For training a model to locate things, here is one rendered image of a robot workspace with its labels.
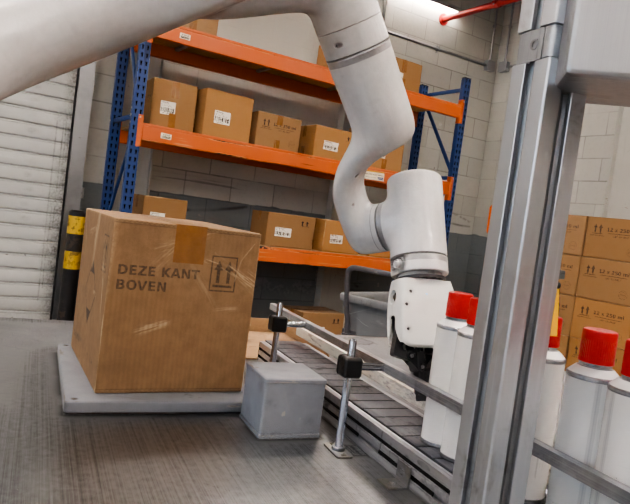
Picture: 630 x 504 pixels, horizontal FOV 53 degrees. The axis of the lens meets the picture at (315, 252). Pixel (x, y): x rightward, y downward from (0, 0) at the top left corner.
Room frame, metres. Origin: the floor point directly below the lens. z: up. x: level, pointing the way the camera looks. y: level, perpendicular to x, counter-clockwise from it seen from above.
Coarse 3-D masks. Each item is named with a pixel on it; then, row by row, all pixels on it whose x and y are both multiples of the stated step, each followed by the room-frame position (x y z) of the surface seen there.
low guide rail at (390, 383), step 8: (304, 336) 1.36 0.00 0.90; (312, 336) 1.32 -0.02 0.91; (320, 344) 1.28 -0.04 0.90; (328, 344) 1.24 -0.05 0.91; (328, 352) 1.24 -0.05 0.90; (336, 352) 1.21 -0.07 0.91; (344, 352) 1.18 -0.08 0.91; (368, 376) 1.09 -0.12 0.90; (376, 376) 1.06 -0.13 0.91; (384, 376) 1.04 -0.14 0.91; (384, 384) 1.04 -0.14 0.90; (392, 384) 1.01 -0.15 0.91; (400, 384) 0.99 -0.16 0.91; (400, 392) 0.99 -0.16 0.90; (408, 392) 0.97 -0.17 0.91; (408, 400) 0.97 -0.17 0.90; (424, 408) 0.93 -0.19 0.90
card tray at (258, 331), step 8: (256, 320) 1.70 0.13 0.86; (264, 320) 1.71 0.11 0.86; (256, 328) 1.70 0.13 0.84; (264, 328) 1.71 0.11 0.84; (288, 328) 1.70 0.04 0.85; (296, 328) 1.65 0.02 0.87; (248, 336) 1.61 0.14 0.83; (256, 336) 1.63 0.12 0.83; (264, 336) 1.64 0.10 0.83; (272, 336) 1.66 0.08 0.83; (280, 336) 1.67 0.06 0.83; (288, 336) 1.69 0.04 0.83; (296, 336) 1.64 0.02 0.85; (248, 344) 1.52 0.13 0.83; (256, 344) 1.53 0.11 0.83; (312, 344) 1.55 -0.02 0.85; (248, 352) 1.43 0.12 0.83; (256, 352) 1.44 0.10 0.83
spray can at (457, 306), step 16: (448, 304) 0.83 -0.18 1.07; (464, 304) 0.82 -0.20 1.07; (448, 320) 0.83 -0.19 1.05; (464, 320) 0.83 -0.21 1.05; (448, 336) 0.82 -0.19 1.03; (448, 352) 0.82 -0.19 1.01; (432, 368) 0.83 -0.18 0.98; (448, 368) 0.82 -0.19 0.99; (432, 384) 0.83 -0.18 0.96; (448, 384) 0.81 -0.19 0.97; (432, 400) 0.82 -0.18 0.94; (432, 416) 0.82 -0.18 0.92; (432, 432) 0.82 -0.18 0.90
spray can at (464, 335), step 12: (468, 312) 0.79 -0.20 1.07; (468, 324) 0.79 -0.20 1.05; (468, 336) 0.77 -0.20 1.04; (456, 348) 0.79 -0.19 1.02; (468, 348) 0.77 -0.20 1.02; (456, 360) 0.78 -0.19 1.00; (468, 360) 0.77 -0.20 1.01; (456, 372) 0.78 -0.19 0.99; (456, 384) 0.78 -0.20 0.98; (456, 396) 0.77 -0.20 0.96; (456, 420) 0.77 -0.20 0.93; (444, 432) 0.79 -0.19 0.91; (456, 432) 0.77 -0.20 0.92; (444, 444) 0.78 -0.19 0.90; (456, 444) 0.77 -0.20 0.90; (444, 456) 0.78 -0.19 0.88
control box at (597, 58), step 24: (576, 0) 0.47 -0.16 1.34; (600, 0) 0.46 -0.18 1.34; (624, 0) 0.46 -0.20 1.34; (576, 24) 0.47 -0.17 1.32; (600, 24) 0.46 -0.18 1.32; (624, 24) 0.46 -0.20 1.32; (576, 48) 0.47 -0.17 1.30; (600, 48) 0.46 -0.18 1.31; (624, 48) 0.46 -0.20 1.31; (576, 72) 0.47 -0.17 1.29; (600, 72) 0.46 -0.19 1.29; (624, 72) 0.46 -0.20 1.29; (600, 96) 0.52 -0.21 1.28; (624, 96) 0.51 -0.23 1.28
